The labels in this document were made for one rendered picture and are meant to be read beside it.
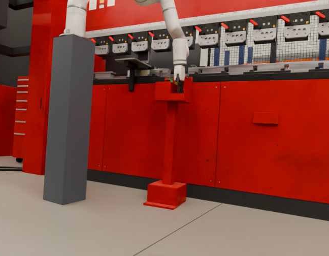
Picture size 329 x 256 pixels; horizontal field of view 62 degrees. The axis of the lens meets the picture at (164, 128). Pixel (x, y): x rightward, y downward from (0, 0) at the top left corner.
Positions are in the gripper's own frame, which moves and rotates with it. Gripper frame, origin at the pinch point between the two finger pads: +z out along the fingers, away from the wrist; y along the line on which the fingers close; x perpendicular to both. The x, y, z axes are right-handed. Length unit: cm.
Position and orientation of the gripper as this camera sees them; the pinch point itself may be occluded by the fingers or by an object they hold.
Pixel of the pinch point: (180, 89)
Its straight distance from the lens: 179.2
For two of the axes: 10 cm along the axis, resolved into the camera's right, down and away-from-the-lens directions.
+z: 0.2, 10.0, 0.9
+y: -3.6, 1.0, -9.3
